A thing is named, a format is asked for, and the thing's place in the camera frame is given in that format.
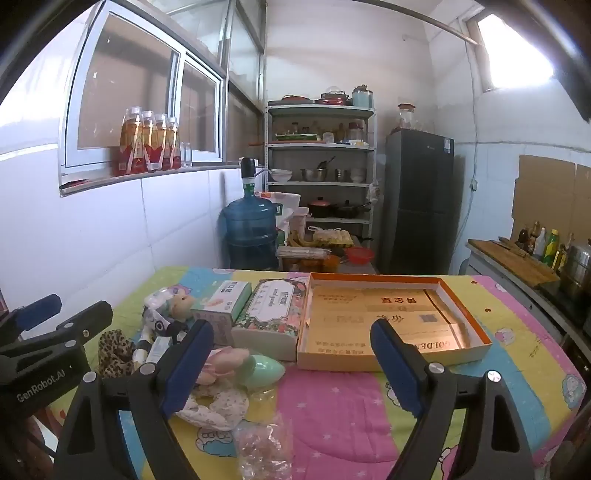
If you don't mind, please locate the blue water jug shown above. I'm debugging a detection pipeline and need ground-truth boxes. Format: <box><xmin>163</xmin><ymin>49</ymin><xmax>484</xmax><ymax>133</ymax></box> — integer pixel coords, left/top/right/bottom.
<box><xmin>218</xmin><ymin>182</ymin><xmax>279</xmax><ymax>271</ymax></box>

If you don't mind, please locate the leopard print scrunchie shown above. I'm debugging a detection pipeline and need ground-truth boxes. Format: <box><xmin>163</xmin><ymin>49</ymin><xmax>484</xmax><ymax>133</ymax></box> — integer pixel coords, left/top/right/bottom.
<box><xmin>98</xmin><ymin>329</ymin><xmax>139</xmax><ymax>380</ymax></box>

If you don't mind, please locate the steel steamer pot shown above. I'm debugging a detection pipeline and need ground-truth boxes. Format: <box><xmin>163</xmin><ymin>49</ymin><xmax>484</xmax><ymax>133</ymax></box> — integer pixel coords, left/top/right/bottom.
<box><xmin>558</xmin><ymin>240</ymin><xmax>591</xmax><ymax>301</ymax></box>

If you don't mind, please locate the mint green egg sponge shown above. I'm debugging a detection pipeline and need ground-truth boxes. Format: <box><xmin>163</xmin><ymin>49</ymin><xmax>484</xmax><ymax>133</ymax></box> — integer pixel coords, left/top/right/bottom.
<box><xmin>240</xmin><ymin>354</ymin><xmax>286</xmax><ymax>391</ymax></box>

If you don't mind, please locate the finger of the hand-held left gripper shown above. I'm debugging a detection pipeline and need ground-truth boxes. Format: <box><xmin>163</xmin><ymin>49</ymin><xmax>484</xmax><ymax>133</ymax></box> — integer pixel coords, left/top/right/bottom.
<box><xmin>0</xmin><ymin>301</ymin><xmax>114</xmax><ymax>365</ymax></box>
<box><xmin>0</xmin><ymin>294</ymin><xmax>63</xmax><ymax>344</ymax></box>

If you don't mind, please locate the grey kitchen counter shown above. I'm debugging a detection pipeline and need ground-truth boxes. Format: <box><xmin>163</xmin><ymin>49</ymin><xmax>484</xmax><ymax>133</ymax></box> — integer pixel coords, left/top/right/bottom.
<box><xmin>464</xmin><ymin>240</ymin><xmax>591</xmax><ymax>352</ymax></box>

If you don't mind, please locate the wall cable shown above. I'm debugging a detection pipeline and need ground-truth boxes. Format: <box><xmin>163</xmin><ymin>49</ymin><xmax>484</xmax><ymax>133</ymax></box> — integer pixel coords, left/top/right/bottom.
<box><xmin>465</xmin><ymin>41</ymin><xmax>480</xmax><ymax>191</ymax></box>

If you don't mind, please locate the white floral cloth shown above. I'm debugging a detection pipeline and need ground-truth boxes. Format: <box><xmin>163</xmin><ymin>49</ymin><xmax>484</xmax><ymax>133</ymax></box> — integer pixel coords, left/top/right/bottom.
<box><xmin>175</xmin><ymin>385</ymin><xmax>250</xmax><ymax>432</ymax></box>

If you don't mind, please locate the plush bear purple dress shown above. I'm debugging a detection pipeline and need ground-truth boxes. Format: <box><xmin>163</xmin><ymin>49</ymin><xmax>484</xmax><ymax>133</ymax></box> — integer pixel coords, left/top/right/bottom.
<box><xmin>142</xmin><ymin>285</ymin><xmax>197</xmax><ymax>324</ymax></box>

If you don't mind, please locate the tray of eggs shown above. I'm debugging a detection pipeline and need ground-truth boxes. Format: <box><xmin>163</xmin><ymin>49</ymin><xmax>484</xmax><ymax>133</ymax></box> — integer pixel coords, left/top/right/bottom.
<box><xmin>313</xmin><ymin>228</ymin><xmax>354</xmax><ymax>247</ymax></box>

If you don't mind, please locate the kitchen knife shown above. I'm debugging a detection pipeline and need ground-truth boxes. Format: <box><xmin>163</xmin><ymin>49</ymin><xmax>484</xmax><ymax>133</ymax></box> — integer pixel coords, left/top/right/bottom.
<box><xmin>492</xmin><ymin>237</ymin><xmax>529</xmax><ymax>257</ymax></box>

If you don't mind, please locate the white metal shelf rack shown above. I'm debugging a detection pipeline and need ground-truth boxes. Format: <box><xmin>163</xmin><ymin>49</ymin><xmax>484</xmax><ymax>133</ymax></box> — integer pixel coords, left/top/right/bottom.
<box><xmin>264</xmin><ymin>102</ymin><xmax>377</xmax><ymax>241</ymax></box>

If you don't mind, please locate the black water pump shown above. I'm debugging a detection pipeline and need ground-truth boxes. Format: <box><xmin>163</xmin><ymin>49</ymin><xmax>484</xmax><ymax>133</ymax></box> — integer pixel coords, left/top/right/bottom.
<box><xmin>238</xmin><ymin>157</ymin><xmax>271</xmax><ymax>185</ymax></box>

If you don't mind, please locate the aluminium sliding window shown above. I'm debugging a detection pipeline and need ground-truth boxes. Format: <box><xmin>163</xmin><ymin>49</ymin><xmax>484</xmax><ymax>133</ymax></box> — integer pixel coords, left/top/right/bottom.
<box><xmin>58</xmin><ymin>0</ymin><xmax>269</xmax><ymax>185</ymax></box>

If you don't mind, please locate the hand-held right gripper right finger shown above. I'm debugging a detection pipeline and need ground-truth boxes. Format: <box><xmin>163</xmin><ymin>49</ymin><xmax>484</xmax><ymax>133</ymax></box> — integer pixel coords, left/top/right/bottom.
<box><xmin>369</xmin><ymin>318</ymin><xmax>536</xmax><ymax>480</ymax></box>

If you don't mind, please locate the floral tissue box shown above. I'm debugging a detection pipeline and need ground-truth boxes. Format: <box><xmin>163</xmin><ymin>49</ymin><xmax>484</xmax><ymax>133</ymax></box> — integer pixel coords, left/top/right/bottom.
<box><xmin>231</xmin><ymin>279</ymin><xmax>311</xmax><ymax>362</ymax></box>

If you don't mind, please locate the curved metal rod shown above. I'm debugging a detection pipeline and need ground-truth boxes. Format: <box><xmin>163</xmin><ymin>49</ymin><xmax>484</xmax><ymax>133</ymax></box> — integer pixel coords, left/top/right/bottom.
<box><xmin>374</xmin><ymin>0</ymin><xmax>481</xmax><ymax>45</ymax></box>

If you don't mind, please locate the dark grey refrigerator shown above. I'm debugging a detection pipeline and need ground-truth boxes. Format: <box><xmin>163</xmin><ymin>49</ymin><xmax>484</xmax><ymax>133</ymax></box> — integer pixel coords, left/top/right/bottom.
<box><xmin>381</xmin><ymin>128</ymin><xmax>455</xmax><ymax>275</ymax></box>

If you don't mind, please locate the small bright window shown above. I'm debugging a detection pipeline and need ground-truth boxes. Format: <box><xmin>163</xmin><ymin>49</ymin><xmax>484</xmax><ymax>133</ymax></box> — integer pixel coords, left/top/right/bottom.
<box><xmin>466</xmin><ymin>11</ymin><xmax>555</xmax><ymax>93</ymax></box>

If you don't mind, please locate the orange rimmed cardboard box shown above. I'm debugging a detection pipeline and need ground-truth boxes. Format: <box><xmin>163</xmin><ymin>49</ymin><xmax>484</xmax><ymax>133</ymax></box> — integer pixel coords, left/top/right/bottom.
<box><xmin>295</xmin><ymin>272</ymin><xmax>494</xmax><ymax>372</ymax></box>

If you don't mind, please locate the green yellow-cap bottle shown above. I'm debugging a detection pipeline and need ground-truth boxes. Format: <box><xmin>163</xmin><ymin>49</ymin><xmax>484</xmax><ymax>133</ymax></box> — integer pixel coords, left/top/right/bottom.
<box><xmin>543</xmin><ymin>229</ymin><xmax>561</xmax><ymax>267</ymax></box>

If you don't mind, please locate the white green sack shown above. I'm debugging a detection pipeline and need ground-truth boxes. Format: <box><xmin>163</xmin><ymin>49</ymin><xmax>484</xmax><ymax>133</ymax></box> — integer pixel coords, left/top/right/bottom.
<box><xmin>261</xmin><ymin>191</ymin><xmax>301</xmax><ymax>217</ymax></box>

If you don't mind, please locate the long noodle pack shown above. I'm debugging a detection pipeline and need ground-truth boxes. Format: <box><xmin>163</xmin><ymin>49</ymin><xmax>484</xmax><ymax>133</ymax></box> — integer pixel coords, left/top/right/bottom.
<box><xmin>277</xmin><ymin>246</ymin><xmax>332</xmax><ymax>259</ymax></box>

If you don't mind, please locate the clear plastic bag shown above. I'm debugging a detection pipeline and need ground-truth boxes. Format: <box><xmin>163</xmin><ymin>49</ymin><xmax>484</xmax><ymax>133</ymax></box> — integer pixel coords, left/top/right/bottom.
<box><xmin>233</xmin><ymin>413</ymin><xmax>296</xmax><ymax>480</ymax></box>

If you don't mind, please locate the brown cardboard sheet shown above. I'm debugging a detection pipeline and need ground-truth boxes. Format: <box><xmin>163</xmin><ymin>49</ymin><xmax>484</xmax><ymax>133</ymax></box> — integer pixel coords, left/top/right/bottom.
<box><xmin>510</xmin><ymin>154</ymin><xmax>591</xmax><ymax>250</ymax></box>

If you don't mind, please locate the colourful printed blanket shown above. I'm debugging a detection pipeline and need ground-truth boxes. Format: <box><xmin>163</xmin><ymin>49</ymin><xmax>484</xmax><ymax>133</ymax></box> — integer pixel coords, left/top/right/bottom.
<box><xmin>46</xmin><ymin>265</ymin><xmax>587</xmax><ymax>480</ymax></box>

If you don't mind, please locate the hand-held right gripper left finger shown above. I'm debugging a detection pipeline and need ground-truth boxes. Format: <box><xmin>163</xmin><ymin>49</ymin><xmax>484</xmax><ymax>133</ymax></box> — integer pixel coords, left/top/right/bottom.
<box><xmin>53</xmin><ymin>318</ymin><xmax>215</xmax><ymax>480</ymax></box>

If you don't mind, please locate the black wok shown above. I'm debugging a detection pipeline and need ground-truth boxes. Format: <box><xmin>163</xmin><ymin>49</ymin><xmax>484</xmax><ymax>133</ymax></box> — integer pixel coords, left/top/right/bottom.
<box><xmin>333</xmin><ymin>200</ymin><xmax>372</xmax><ymax>219</ymax></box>

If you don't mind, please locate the pink plush toy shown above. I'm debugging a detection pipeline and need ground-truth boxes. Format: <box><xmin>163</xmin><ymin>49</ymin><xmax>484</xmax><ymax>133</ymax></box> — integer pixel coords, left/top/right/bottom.
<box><xmin>198</xmin><ymin>347</ymin><xmax>252</xmax><ymax>386</ymax></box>

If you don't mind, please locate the wooden cutting board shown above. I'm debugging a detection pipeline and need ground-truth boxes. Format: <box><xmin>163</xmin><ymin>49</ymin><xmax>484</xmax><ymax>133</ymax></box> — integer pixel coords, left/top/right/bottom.
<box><xmin>468</xmin><ymin>237</ymin><xmax>559</xmax><ymax>289</ymax></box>

